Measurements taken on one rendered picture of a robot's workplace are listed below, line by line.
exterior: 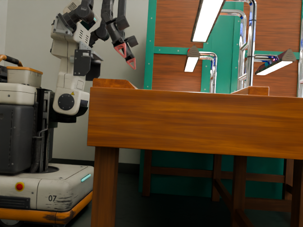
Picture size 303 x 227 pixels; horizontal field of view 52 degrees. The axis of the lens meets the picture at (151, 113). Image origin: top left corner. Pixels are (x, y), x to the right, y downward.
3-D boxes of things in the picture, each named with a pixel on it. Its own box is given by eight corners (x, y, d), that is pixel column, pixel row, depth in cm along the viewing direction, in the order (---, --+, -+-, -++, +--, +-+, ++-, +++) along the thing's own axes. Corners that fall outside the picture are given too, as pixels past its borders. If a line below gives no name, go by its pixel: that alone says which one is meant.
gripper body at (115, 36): (125, 44, 180) (120, 33, 180) (123, 40, 170) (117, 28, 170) (115, 49, 180) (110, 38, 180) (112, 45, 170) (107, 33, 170)
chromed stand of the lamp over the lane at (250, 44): (198, 117, 108) (205, -9, 109) (194, 117, 128) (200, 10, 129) (253, 120, 107) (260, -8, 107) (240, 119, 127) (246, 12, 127)
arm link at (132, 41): (118, 37, 223) (116, 34, 215) (132, 30, 222) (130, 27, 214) (125, 52, 223) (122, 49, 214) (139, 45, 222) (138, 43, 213)
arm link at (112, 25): (106, 27, 178) (104, 24, 173) (117, 22, 178) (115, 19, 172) (111, 38, 178) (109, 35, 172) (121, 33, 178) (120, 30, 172)
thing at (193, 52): (186, 56, 185) (187, 44, 185) (183, 71, 247) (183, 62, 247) (200, 56, 184) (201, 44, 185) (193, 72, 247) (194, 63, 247)
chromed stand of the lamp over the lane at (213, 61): (186, 116, 205) (190, 50, 206) (185, 116, 225) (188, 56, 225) (214, 118, 204) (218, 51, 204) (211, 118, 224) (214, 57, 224)
